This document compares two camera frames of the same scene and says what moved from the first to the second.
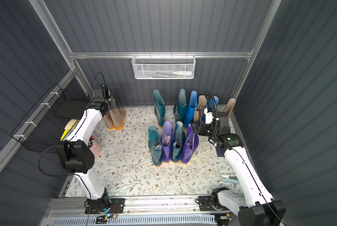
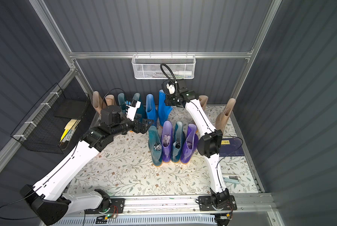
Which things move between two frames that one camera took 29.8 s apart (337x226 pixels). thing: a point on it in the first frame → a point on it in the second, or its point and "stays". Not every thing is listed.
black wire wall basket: (42, 130) stays
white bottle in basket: (182, 72) stays
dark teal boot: (159, 108) → (121, 102)
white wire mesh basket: (164, 67) stays
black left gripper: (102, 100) → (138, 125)
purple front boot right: (191, 145) stays
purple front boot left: (167, 141) stays
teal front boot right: (179, 141) stays
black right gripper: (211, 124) → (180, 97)
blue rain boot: (192, 104) → (151, 110)
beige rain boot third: (202, 100) stays
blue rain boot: (216, 101) → (164, 110)
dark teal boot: (180, 109) → (142, 110)
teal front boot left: (155, 145) stays
